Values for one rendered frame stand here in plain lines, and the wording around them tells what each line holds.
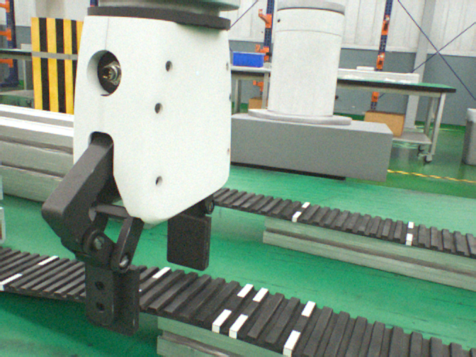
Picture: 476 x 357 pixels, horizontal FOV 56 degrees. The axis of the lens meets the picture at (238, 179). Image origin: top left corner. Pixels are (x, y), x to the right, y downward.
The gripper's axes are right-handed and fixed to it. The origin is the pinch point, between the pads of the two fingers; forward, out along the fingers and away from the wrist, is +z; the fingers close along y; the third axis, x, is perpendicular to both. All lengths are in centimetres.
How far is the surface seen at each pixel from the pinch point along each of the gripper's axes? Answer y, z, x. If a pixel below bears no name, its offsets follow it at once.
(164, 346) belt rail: -2.1, 3.1, -2.1
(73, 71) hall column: 249, 9, 229
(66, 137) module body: 13.9, -4.1, 19.5
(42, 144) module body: 15.0, -2.6, 24.0
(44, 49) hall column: 242, -5, 249
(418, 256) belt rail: 16.9, 1.8, -15.5
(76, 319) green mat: -1.6, 3.8, 5.0
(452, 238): 19.9, 0.7, -18.1
